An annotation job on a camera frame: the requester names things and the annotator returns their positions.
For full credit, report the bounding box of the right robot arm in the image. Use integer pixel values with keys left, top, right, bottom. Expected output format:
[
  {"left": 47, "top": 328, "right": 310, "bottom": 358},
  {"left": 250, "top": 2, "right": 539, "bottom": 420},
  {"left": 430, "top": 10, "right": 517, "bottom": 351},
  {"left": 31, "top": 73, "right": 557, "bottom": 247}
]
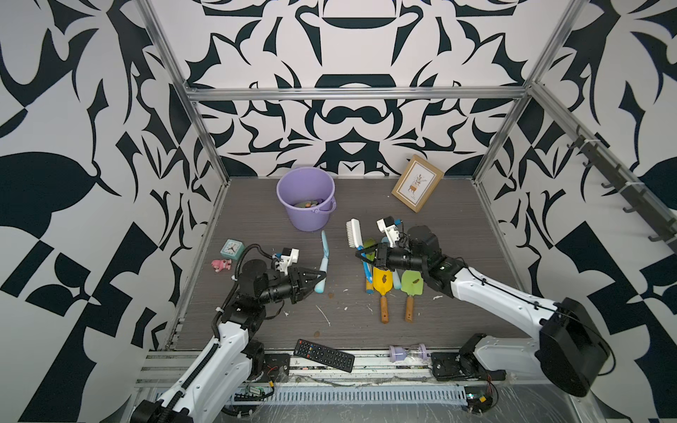
[{"left": 346, "top": 219, "right": 615, "bottom": 398}]

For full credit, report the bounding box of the white blue cleaning brush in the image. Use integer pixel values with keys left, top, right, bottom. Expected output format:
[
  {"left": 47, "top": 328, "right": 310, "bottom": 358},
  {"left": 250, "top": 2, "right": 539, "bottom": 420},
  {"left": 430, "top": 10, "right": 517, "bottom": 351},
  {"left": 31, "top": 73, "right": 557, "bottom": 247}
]
[{"left": 346, "top": 219, "right": 373, "bottom": 284}]

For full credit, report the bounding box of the green trowel yellow handle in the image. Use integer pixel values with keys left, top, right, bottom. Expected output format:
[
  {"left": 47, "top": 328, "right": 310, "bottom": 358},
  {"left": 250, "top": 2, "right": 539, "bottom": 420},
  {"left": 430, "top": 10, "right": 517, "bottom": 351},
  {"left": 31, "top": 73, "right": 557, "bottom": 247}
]
[{"left": 363, "top": 238, "right": 377, "bottom": 294}]

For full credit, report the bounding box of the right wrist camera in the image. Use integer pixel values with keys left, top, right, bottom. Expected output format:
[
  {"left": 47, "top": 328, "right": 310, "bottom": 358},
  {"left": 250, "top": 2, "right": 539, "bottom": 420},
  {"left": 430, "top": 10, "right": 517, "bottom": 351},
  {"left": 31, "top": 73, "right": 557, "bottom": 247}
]
[{"left": 377, "top": 216, "right": 401, "bottom": 248}]

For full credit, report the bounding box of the purple sand timer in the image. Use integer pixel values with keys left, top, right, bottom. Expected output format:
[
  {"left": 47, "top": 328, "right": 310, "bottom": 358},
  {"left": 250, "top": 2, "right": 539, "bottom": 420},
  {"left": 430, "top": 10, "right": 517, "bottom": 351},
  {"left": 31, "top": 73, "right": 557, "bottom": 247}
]
[{"left": 389, "top": 344, "right": 430, "bottom": 362}]

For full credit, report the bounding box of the yellow scoop trowel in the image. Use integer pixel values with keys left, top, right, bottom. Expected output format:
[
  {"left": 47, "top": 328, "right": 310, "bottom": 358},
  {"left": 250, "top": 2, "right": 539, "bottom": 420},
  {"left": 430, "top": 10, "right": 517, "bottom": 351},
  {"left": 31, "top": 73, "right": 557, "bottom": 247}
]
[{"left": 372, "top": 267, "right": 393, "bottom": 324}]

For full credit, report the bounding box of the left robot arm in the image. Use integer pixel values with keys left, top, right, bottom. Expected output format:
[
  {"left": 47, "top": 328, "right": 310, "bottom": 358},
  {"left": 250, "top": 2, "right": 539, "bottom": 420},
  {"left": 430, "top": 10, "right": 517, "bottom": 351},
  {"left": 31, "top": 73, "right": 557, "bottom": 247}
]
[{"left": 130, "top": 244, "right": 328, "bottom": 422}]

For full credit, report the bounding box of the black remote control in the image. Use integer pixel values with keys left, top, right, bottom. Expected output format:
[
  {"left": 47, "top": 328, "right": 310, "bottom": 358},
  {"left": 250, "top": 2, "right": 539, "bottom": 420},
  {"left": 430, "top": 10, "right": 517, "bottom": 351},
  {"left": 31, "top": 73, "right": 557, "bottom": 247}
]
[{"left": 294, "top": 338, "right": 355, "bottom": 373}]

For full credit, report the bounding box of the light green small trowel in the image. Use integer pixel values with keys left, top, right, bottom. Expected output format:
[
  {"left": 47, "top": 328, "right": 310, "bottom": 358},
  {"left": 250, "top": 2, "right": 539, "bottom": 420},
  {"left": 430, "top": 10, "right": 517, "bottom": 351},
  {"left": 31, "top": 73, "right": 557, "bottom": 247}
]
[{"left": 401, "top": 270, "right": 425, "bottom": 323}]

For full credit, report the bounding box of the purple plastic bucket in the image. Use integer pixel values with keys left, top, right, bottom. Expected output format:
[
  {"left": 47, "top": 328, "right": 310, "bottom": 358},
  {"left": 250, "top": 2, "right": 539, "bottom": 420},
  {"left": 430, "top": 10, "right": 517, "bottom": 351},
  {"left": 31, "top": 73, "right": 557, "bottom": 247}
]
[{"left": 276, "top": 167, "right": 337, "bottom": 232}]

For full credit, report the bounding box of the pink toy figure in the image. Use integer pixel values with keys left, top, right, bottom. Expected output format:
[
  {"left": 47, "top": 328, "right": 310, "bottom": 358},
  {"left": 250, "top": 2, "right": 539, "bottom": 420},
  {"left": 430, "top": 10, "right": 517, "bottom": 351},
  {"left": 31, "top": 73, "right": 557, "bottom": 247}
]
[{"left": 211, "top": 259, "right": 232, "bottom": 272}]

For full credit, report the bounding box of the wooden picture frame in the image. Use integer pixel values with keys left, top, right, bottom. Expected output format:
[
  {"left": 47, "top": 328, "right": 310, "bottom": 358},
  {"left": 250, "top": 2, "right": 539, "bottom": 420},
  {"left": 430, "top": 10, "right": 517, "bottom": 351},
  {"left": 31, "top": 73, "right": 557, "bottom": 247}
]
[{"left": 391, "top": 155, "right": 444, "bottom": 213}]

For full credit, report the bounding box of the wall hook rail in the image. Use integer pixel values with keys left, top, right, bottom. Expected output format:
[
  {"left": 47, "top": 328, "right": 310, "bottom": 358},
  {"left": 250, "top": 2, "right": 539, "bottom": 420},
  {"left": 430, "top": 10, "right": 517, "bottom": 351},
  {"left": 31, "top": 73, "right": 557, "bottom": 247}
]
[{"left": 567, "top": 135, "right": 676, "bottom": 253}]

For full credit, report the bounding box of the light blue scoop trowel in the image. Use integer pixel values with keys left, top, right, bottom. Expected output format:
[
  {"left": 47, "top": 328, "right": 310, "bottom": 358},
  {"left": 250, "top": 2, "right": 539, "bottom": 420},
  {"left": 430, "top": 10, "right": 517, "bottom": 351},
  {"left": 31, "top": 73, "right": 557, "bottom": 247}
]
[{"left": 315, "top": 230, "right": 330, "bottom": 294}]

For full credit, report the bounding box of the light blue pointed trowel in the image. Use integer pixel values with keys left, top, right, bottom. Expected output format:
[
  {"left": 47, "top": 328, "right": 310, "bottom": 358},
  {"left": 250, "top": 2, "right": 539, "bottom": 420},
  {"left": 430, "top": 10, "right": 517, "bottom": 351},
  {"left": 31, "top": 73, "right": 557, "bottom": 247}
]
[{"left": 381, "top": 236, "right": 401, "bottom": 290}]

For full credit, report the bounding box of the small teal alarm clock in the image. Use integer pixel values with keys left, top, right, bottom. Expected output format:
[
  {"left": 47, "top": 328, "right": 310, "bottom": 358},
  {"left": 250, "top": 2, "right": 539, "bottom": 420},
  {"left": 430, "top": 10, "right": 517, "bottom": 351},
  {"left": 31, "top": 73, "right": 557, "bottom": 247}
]
[{"left": 220, "top": 239, "right": 245, "bottom": 261}]

